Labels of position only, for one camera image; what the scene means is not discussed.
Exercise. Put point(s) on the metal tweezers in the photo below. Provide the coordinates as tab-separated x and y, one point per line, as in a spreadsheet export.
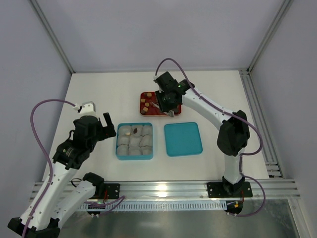
169	113

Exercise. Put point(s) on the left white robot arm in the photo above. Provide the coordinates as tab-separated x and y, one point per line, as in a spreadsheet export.
46	215

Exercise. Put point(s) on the teal box with paper cups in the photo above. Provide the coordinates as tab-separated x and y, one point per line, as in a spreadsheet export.
139	146

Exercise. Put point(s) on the teal box lid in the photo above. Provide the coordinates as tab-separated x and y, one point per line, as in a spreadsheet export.
182	139

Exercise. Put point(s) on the aluminium front rail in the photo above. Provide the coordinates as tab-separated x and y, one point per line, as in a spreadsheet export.
195	189

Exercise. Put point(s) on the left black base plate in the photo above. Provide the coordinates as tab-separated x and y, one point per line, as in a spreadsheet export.
112	191

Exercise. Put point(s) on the red rectangular tray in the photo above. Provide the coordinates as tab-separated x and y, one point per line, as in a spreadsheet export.
149	106

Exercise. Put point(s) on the slotted cable duct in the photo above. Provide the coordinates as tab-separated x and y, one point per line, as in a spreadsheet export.
163	205

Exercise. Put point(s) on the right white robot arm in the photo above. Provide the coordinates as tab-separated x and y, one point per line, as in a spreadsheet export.
233	134

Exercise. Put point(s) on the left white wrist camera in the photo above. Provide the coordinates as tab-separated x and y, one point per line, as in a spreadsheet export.
86	109

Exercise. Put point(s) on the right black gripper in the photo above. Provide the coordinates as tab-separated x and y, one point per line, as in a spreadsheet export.
164	106

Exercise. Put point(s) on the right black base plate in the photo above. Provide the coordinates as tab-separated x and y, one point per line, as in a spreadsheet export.
223	190

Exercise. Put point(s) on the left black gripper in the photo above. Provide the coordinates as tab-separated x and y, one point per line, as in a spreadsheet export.
99	127

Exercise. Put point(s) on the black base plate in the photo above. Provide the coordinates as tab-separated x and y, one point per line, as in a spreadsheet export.
112	191
223	190

